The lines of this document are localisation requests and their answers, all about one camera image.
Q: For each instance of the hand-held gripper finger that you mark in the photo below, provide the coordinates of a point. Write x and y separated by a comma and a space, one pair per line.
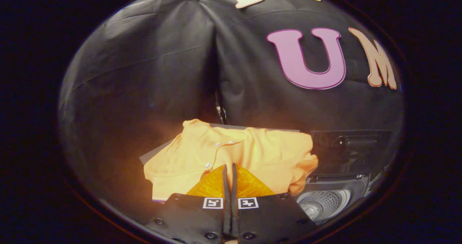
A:
226, 215
234, 215

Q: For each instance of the orange shirt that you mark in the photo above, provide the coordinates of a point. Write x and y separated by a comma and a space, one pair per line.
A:
252, 146

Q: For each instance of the grey washing machine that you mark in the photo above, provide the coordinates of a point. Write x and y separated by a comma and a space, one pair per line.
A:
325, 200

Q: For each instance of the dark cabinet with beige door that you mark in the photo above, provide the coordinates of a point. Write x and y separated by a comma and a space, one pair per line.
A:
153, 153

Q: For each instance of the black backdrop stand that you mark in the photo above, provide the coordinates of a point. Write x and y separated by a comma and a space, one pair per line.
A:
221, 110

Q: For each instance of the black backdrop cloth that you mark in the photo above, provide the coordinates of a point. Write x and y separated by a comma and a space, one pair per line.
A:
144, 74

